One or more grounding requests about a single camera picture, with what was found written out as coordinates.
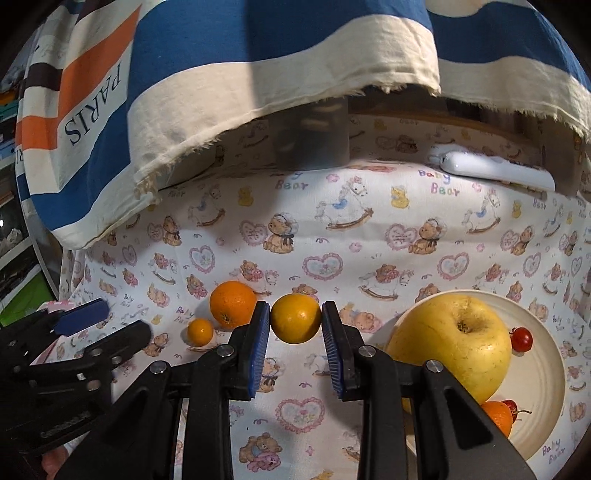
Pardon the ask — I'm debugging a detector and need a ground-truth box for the bookshelf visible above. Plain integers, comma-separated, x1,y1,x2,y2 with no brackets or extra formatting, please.
0,78,61,324

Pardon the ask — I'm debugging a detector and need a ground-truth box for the person's left hand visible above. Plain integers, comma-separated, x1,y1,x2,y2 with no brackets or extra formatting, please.
42,449,71,479

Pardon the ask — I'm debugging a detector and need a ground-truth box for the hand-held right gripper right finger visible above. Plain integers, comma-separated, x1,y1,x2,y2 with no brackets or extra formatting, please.
322,301,539,480

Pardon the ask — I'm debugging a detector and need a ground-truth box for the cream plate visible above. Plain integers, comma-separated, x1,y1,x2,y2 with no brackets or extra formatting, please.
379,289,566,460

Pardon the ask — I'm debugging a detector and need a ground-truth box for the small orange kumquat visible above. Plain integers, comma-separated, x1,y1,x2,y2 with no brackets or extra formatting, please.
187,318,215,348

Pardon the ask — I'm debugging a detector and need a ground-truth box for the large yellow pear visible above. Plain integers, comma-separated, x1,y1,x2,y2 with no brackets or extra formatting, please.
385,295,513,414

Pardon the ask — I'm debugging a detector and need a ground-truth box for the striped blanket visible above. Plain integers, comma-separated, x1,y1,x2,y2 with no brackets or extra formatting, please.
14,0,591,250

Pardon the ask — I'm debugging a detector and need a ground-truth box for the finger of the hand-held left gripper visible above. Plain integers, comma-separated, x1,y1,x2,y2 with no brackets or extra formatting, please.
50,298,110,337
28,320,152,383

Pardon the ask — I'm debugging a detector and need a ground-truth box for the red tomato with stem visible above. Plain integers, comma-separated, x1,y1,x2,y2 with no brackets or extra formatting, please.
501,399,532,423

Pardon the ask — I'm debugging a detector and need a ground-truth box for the translucent grey container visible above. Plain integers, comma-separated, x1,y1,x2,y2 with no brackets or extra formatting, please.
545,117,581,195
274,99,350,169

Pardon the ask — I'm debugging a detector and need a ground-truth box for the yellow cherry tomato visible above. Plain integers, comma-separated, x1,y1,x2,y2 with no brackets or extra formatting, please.
270,294,322,344

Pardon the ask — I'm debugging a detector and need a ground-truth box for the red cherry tomato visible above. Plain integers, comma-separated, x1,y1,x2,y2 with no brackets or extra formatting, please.
510,327,534,352

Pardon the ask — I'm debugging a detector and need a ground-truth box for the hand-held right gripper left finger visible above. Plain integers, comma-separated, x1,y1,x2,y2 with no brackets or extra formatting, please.
55,301,271,480

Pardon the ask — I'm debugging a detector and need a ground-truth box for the orange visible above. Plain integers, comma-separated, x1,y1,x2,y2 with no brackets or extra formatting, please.
209,281,258,330
480,401,514,439

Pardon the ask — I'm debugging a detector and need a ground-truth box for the white remote control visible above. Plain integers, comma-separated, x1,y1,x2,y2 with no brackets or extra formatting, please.
429,151,556,192

